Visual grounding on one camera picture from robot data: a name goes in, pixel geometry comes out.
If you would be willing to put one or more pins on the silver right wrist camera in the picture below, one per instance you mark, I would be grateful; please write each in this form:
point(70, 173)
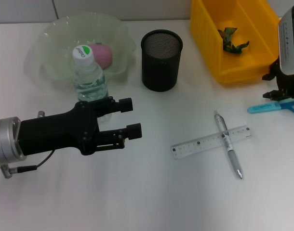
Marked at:
point(290, 41)

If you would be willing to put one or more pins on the green plastic wrapper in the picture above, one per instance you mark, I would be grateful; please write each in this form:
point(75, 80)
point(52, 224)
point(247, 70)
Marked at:
point(231, 47)

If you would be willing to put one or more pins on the yellow plastic bin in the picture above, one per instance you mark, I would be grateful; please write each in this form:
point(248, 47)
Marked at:
point(243, 69)

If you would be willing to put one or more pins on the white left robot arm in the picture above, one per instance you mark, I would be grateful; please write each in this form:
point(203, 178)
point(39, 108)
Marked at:
point(4, 139)

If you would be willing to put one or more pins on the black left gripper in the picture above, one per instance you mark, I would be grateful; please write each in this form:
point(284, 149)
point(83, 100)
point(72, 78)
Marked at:
point(53, 132)

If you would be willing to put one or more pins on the translucent green fruit bowl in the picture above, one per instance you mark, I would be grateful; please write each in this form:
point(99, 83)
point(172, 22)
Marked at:
point(57, 36)

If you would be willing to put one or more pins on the pink peach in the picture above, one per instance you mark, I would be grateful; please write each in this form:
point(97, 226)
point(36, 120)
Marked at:
point(103, 56)

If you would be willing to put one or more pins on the black mesh pen cup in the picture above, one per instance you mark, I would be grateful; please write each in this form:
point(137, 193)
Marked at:
point(161, 69)

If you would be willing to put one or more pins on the clear plastic ruler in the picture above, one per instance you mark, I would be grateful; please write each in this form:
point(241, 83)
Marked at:
point(197, 145)

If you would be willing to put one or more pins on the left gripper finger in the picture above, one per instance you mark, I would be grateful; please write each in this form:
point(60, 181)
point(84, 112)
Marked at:
point(125, 105)
point(135, 131)

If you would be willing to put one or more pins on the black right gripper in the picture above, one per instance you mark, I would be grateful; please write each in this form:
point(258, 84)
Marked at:
point(288, 85)

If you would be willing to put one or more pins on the blue scissors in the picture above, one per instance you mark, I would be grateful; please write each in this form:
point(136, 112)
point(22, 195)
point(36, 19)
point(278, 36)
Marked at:
point(265, 107)

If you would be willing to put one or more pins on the silver ballpoint pen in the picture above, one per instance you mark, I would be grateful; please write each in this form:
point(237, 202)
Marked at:
point(219, 122)

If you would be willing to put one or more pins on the clear green-label water bottle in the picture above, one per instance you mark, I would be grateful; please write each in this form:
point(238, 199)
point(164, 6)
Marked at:
point(89, 79)

